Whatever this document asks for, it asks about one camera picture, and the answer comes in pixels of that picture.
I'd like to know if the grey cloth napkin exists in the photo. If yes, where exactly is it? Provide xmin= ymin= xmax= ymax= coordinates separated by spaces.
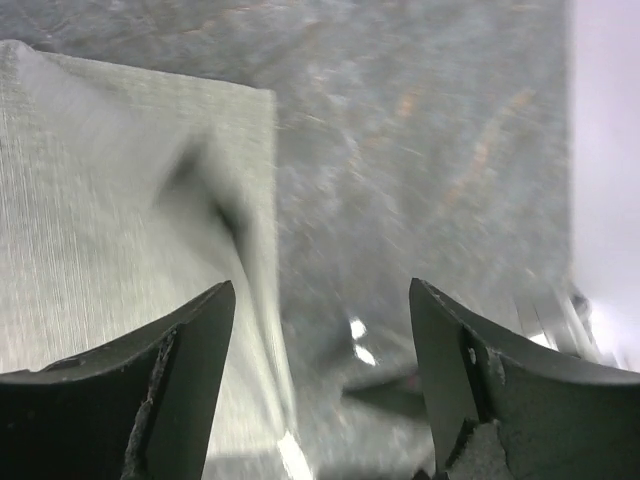
xmin=1 ymin=40 xmax=296 ymax=457

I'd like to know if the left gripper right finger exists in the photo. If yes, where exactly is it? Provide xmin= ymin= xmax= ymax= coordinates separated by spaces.
xmin=409 ymin=278 xmax=639 ymax=479

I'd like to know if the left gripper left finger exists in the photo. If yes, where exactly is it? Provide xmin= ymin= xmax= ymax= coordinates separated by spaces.
xmin=1 ymin=282 xmax=236 ymax=479

